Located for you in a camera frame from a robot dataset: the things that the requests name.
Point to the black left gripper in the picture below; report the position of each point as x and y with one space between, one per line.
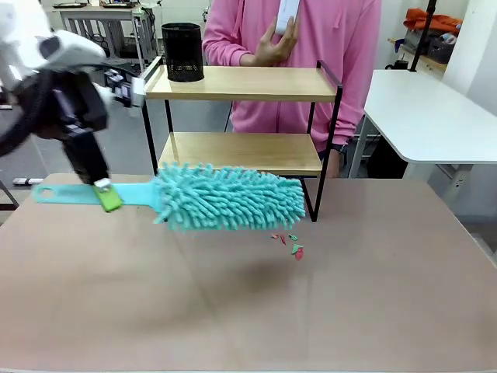
83 153

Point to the teal microfibre duster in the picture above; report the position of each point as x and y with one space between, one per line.
233 198

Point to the white rectangular device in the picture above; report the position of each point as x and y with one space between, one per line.
285 13

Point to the person right forearm pink sleeve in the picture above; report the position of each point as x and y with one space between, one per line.
229 52

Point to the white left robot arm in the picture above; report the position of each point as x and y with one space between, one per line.
70 46

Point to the person left forearm pink sleeve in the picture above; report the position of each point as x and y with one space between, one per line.
349 112

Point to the person right hand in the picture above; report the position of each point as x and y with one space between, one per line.
277 48

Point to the person left hand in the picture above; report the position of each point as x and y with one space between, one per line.
338 161

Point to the white power strip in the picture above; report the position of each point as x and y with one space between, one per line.
27 181

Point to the black metal stand leg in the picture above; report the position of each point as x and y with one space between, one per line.
9 196

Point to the black mesh pen holder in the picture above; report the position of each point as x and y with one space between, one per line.
182 52

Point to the grey metal workbench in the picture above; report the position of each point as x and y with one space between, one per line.
101 15

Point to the person torso pink hoodie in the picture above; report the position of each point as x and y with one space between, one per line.
349 58

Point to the white table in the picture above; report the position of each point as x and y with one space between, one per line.
423 112

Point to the wooden side desk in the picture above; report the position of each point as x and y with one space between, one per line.
411 50

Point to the black tripod pole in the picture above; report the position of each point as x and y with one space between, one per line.
423 31

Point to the black plastic crate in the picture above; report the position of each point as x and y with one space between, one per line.
440 48

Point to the orange cloth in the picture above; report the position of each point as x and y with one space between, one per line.
431 19

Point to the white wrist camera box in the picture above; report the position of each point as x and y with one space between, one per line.
136 93

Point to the two-tier wooden shelf black frame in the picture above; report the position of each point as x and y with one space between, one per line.
240 83

